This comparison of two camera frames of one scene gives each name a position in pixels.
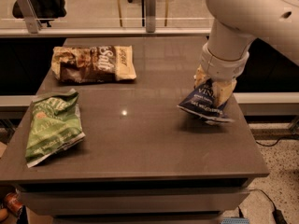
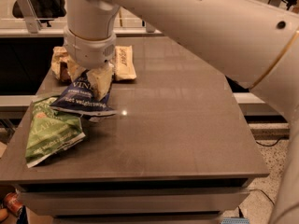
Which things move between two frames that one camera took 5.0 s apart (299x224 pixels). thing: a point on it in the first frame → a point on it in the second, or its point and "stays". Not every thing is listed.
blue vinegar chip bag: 200,100 → 81,100
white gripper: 221,67 → 88,52
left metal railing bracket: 33,21 stays
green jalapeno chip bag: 55,124 stays
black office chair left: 48,1 stays
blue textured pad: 235,220 stays
